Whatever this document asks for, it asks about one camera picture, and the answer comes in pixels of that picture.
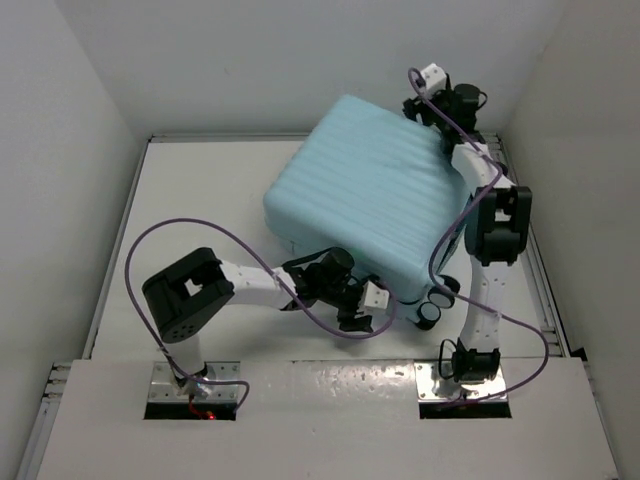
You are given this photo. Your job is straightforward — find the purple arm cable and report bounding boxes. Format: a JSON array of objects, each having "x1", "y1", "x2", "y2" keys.
[
  {"x1": 408, "y1": 67, "x2": 551, "y2": 406},
  {"x1": 124, "y1": 217, "x2": 399, "y2": 411}
]

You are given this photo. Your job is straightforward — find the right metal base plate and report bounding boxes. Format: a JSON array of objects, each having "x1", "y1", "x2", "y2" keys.
[{"x1": 414, "y1": 360, "x2": 508, "y2": 404}]

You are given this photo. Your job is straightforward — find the metal base plate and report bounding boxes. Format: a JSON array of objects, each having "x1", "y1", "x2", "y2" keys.
[
  {"x1": 147, "y1": 362, "x2": 240, "y2": 403},
  {"x1": 414, "y1": 360, "x2": 508, "y2": 404}
]

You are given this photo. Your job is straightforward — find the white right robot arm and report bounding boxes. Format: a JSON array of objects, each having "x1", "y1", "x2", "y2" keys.
[{"x1": 403, "y1": 77, "x2": 532, "y2": 383}]

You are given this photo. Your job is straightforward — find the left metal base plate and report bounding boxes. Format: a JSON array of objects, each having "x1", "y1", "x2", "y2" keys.
[{"x1": 147, "y1": 362, "x2": 240, "y2": 403}]

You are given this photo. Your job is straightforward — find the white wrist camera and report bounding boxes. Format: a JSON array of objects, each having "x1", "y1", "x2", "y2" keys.
[
  {"x1": 359, "y1": 281, "x2": 390, "y2": 315},
  {"x1": 419, "y1": 63, "x2": 448, "y2": 97}
]

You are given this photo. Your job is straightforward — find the light blue suitcase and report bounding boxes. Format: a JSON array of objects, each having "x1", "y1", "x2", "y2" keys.
[{"x1": 263, "y1": 95, "x2": 469, "y2": 330}]

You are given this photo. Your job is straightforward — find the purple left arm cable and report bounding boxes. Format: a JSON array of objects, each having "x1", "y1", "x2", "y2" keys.
[{"x1": 124, "y1": 217, "x2": 399, "y2": 411}]

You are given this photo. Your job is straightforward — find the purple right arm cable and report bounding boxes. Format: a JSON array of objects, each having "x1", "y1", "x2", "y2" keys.
[{"x1": 408, "y1": 67, "x2": 551, "y2": 406}]

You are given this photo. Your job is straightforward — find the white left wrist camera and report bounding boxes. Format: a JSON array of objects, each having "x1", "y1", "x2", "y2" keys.
[{"x1": 359, "y1": 281, "x2": 390, "y2": 315}]

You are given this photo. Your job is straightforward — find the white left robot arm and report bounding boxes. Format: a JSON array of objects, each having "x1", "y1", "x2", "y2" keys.
[{"x1": 142, "y1": 247, "x2": 389, "y2": 387}]

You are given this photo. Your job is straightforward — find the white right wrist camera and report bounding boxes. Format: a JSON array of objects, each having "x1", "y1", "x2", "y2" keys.
[{"x1": 419, "y1": 63, "x2": 448, "y2": 97}]

